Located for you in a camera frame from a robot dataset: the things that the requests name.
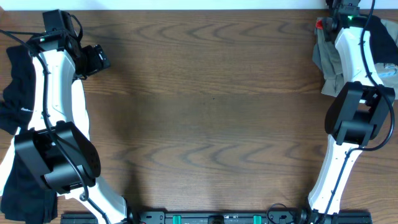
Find black leggings grey red waistband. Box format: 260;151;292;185
316;16;397;65

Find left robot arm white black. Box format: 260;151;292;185
14;9;129;223

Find black garment with white logo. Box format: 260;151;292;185
1;45;57;223

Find small black looped base cable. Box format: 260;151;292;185
266;203;296;224

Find folded khaki trousers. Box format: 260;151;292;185
312;17;397;99

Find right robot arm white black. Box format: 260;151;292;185
297;1;396;223

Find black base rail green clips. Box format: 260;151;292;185
60;208;373;224

